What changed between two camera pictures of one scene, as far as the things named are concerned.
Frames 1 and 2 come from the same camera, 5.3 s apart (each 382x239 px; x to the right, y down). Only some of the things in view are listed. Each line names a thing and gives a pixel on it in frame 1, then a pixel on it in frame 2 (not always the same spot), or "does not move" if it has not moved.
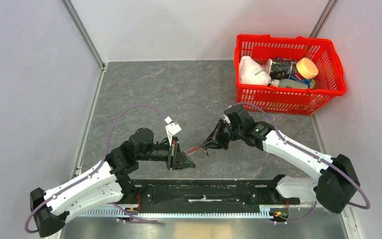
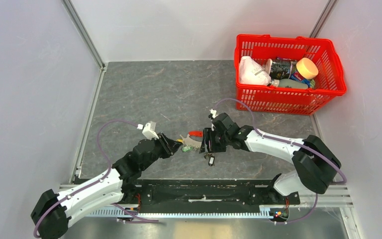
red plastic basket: [330, 82] does not move
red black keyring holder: [192, 150] → [196, 144]
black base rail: [205, 192] does not move
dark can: [282, 69] does not move
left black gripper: [177, 159] → [165, 143]
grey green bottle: [291, 83] does not move
